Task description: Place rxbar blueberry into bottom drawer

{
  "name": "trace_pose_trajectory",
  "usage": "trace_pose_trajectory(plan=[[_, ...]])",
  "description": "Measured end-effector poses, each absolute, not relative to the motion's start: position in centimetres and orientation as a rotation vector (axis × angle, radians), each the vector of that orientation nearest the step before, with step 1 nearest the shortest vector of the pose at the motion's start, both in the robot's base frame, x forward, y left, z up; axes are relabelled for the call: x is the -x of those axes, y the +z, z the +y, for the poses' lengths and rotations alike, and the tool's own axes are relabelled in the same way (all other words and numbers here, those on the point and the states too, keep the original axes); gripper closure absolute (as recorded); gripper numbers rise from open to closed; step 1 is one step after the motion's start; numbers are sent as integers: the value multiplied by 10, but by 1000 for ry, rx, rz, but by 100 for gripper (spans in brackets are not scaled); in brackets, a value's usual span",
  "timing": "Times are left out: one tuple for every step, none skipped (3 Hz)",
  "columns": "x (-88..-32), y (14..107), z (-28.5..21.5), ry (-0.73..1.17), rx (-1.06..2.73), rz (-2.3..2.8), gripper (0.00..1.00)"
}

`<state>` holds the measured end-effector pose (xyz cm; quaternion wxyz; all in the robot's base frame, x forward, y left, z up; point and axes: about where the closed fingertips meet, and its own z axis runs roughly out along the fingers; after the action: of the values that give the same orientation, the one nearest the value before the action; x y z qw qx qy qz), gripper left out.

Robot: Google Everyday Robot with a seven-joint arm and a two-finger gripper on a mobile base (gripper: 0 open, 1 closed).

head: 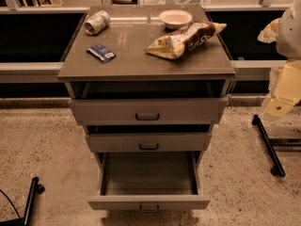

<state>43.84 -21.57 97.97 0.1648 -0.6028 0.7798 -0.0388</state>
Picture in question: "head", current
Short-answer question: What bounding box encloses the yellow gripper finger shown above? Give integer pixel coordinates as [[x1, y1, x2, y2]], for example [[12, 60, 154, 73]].
[[262, 59, 301, 119], [258, 18, 280, 43]]

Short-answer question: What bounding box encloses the blue rxbar blueberry bar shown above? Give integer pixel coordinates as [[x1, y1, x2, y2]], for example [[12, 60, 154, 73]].
[[87, 44, 116, 63]]

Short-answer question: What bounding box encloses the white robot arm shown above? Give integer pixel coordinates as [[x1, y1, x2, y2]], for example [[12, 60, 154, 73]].
[[258, 0, 301, 120]]

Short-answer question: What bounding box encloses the grey drawer cabinet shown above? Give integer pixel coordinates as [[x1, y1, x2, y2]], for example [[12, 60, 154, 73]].
[[57, 4, 237, 153]]

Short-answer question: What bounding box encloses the grey bottom drawer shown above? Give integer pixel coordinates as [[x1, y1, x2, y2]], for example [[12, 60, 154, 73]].
[[88, 152, 210, 212]]

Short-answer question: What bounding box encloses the grey drawer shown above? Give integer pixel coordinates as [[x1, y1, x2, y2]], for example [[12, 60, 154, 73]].
[[86, 124, 211, 153], [70, 80, 227, 125], [88, 152, 210, 212]]

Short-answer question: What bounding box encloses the grey top drawer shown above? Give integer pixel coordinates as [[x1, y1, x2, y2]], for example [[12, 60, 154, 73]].
[[70, 80, 227, 125]]

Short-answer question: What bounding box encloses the grey middle drawer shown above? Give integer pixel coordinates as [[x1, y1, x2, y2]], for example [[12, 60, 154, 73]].
[[86, 124, 211, 153]]

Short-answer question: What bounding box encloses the white bowl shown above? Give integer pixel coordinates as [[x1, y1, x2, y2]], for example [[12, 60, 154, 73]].
[[159, 9, 193, 29]]

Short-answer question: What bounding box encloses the brown yellow chip bag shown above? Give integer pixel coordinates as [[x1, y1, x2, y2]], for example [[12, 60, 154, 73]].
[[145, 21, 227, 59]]

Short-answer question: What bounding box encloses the green white soda can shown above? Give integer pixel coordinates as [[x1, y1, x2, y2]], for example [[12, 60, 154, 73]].
[[84, 10, 110, 35]]

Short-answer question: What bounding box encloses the metal railing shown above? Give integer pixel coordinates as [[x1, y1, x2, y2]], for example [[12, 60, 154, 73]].
[[0, 0, 301, 84]]

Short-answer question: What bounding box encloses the black stand leg left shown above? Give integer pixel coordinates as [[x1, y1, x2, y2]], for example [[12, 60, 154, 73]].
[[0, 176, 45, 226]]

